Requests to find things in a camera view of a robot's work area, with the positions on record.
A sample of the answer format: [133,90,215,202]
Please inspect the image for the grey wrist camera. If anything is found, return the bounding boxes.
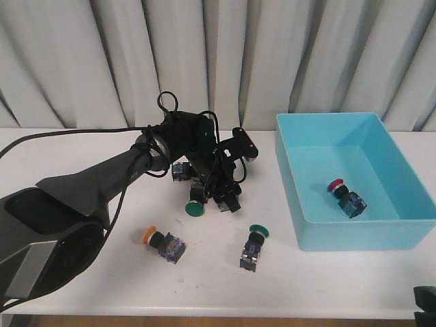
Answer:
[219,127,259,162]

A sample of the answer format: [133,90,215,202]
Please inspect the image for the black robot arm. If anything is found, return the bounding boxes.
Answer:
[1,110,241,311]

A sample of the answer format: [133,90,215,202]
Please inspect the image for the red button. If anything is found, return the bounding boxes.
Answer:
[327,178,367,219]

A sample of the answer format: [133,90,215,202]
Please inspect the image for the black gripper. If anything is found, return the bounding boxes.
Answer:
[161,110,241,213]
[414,286,435,327]

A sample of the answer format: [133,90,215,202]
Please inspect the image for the green button lying front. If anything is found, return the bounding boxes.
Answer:
[239,224,270,273]

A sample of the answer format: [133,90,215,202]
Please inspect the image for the light blue plastic box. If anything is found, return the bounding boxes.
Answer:
[275,112,435,251]

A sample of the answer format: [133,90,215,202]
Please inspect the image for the grey pleated curtain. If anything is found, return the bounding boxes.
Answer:
[1,1,435,131]

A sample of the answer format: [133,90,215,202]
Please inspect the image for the yellow button lying sideways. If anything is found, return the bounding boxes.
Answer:
[142,225,186,264]

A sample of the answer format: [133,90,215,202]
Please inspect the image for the red button lying sideways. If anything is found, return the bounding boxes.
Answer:
[171,161,193,181]

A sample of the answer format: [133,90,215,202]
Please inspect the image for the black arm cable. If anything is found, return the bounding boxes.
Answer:
[0,91,249,239]

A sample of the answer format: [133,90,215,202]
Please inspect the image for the green button near centre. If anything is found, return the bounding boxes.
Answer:
[185,179,208,217]

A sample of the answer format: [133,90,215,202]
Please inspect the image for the yellow button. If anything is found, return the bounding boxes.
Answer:
[217,203,229,212]

